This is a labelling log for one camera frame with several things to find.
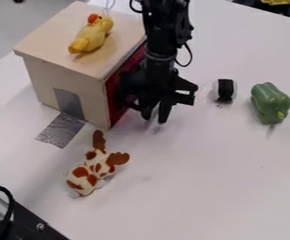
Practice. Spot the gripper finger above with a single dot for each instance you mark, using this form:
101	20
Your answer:
147	110
164	112

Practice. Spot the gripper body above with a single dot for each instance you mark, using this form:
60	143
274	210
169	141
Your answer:
168	84

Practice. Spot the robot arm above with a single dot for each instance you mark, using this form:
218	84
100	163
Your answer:
164	28

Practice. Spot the drawer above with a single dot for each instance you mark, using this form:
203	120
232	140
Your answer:
124	84

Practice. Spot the brown and white plush dog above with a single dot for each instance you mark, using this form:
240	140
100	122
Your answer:
95	165

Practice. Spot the grey tape strip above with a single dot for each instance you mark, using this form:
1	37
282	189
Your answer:
63	120

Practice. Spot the cabinet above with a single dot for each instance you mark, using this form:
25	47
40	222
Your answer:
74	62

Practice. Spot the yellow plush duck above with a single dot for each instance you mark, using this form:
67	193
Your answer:
91	33

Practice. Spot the green toy pepper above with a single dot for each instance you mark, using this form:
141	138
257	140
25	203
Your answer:
271	102

